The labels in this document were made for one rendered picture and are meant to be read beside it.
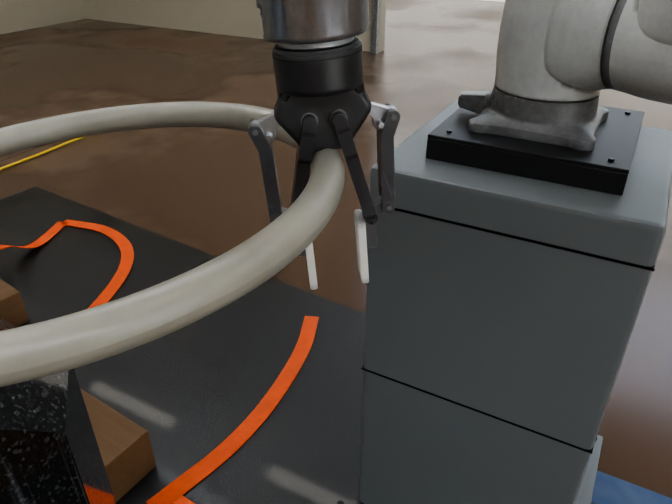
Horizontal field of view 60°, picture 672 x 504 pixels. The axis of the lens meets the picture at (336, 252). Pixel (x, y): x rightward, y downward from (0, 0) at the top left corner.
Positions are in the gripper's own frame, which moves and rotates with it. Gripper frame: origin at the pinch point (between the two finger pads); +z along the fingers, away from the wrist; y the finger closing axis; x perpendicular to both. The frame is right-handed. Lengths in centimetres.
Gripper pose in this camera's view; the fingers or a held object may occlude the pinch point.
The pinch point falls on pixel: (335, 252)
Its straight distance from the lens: 57.7
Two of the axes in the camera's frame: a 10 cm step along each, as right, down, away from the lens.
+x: 1.0, 4.9, -8.6
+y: -9.9, 1.2, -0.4
